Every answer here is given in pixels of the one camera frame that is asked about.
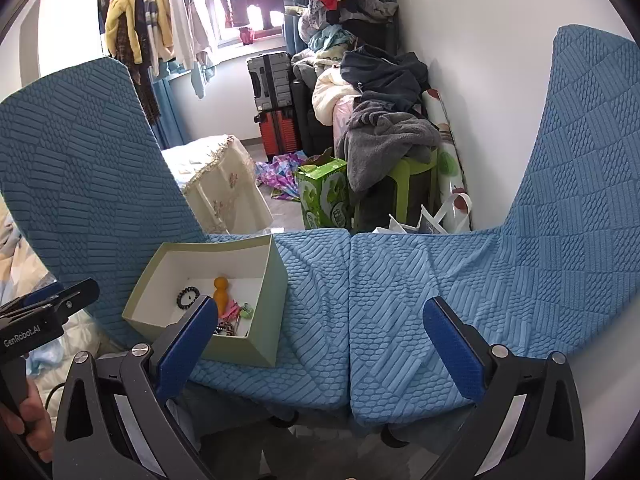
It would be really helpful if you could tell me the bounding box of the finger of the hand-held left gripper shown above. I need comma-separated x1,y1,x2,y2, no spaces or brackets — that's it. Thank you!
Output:
20,282,66,307
47,278,101,320

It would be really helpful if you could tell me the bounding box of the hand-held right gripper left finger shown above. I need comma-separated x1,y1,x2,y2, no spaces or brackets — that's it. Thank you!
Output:
52,294,221,480

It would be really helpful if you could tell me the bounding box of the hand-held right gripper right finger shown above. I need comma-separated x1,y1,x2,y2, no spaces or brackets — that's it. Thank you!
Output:
422,296,586,480

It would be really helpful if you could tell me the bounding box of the orange figurine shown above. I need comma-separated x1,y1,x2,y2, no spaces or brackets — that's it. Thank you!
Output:
212,276,230,317

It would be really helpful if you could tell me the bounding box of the pale green box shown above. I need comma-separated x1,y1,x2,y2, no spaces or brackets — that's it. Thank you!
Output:
121,234,289,368

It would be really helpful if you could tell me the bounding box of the person's left hand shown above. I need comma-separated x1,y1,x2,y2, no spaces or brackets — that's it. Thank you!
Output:
0,379,54,464

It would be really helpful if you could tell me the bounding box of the pale floral quilt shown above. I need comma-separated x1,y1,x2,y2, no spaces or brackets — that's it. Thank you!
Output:
0,195,68,386

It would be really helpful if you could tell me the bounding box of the white tote bag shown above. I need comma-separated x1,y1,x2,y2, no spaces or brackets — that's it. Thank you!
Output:
416,192,474,236

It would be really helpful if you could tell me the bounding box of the white plastic bag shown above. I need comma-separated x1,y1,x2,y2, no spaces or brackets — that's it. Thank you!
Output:
371,214,422,236

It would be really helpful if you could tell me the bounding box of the table with cream tablecloth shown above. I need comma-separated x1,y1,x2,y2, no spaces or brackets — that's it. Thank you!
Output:
161,134,274,236

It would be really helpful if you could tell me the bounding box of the green plastic stool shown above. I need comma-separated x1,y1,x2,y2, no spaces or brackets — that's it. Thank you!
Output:
351,152,439,232

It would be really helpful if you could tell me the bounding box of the floral rolled mat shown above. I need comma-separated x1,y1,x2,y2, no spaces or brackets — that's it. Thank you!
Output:
421,89,474,234

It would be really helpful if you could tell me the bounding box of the colorful patterned cloth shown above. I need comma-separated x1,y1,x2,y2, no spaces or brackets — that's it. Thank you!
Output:
254,151,309,202

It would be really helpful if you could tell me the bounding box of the green cardboard carton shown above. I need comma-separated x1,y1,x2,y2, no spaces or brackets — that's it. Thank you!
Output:
294,156,354,231

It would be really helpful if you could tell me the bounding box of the grey fleece garment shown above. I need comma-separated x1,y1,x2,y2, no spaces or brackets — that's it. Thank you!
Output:
335,101,443,193

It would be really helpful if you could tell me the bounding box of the red suitcase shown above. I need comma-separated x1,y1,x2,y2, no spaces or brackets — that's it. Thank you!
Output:
255,107,307,157

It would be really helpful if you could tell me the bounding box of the pink blanket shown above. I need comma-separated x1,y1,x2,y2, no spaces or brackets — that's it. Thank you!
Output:
332,100,362,147

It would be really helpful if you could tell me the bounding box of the grey suitcase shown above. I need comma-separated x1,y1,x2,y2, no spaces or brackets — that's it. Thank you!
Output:
246,52,294,112

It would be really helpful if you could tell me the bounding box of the dark navy jacket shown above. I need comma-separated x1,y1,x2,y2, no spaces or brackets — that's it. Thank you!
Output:
340,45,432,107

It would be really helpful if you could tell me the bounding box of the white puffy jacket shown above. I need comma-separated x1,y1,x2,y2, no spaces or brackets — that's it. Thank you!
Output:
312,67,362,127

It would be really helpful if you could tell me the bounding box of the row of hanging clothes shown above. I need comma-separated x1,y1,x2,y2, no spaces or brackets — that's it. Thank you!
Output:
102,0,223,128

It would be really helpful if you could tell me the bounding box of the blue curtain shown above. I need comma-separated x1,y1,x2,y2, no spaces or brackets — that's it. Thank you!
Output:
276,0,314,57

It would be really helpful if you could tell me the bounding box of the black cable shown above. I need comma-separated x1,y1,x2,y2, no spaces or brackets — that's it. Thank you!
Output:
44,381,72,412

